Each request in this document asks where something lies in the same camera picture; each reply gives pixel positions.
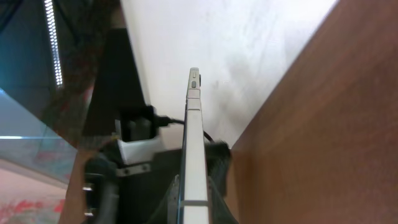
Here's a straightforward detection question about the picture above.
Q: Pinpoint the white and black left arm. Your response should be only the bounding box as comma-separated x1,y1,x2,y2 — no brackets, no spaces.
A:
82,106,182,224

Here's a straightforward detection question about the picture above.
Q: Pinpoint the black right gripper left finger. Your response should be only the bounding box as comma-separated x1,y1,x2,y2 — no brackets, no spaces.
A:
147,174,180,224

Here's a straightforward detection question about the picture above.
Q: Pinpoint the black and cream flip phone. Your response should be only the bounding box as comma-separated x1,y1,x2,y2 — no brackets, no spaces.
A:
177,67,210,224

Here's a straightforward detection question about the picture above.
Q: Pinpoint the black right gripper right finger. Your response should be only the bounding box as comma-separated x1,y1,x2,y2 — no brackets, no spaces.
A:
205,141,238,224

